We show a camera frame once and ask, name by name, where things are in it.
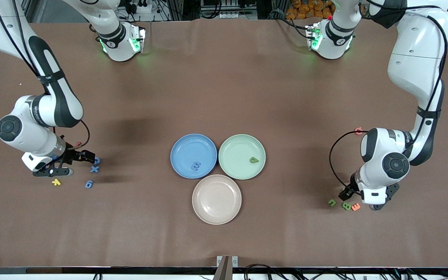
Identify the green foam letter B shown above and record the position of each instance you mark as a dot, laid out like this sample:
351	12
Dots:
346	206

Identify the blue foam letter X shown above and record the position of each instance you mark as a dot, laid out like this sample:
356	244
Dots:
94	169

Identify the green foam letter U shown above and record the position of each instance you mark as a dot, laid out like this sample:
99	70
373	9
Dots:
333	204

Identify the blue foam lowercase g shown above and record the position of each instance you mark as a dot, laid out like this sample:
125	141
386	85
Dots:
89	181

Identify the green foam letter p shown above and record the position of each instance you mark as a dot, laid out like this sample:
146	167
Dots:
257	160

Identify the blue foam letter E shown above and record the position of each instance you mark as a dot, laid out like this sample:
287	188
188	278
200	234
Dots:
196	166

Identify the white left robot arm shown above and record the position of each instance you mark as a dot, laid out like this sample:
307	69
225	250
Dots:
414	58

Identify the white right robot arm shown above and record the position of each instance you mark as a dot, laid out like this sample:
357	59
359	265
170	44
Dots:
33	136

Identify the orange foam letter E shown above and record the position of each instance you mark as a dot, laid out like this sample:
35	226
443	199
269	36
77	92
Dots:
356	207

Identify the yellow foam letter K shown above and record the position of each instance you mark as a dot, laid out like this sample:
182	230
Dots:
56	182

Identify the pink foam letter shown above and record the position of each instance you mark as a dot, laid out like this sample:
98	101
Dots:
356	132

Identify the blue round plate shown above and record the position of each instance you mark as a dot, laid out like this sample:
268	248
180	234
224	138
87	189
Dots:
185	151

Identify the green round plate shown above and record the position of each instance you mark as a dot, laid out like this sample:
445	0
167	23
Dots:
235	151

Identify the beige round plate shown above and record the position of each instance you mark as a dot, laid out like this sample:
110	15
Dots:
216	199

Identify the brown table cover sheet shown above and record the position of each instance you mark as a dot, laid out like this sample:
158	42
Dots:
224	77

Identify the white power strip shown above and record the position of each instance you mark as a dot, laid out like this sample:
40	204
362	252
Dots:
231	15
142	7

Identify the bag of orange items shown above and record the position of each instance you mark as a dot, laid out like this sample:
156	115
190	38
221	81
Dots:
305	9

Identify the silver metal bracket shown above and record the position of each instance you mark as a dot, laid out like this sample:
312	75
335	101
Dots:
235	261

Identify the grey metal post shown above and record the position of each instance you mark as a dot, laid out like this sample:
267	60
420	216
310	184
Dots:
223	270

